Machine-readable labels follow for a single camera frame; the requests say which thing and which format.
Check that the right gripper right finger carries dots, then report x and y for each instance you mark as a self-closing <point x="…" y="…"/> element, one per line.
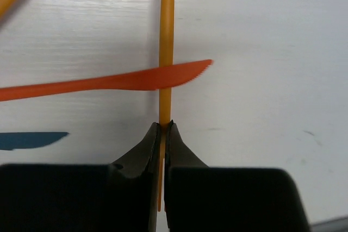
<point x="203" y="198"/>

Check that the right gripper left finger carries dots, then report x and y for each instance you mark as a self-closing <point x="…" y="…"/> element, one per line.
<point x="120" y="196"/>

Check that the red-orange plastic knife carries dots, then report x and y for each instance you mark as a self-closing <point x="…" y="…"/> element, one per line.
<point x="145" y="80"/>

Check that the dark blue plastic knife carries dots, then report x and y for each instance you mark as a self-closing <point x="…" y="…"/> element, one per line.
<point x="29" y="140"/>

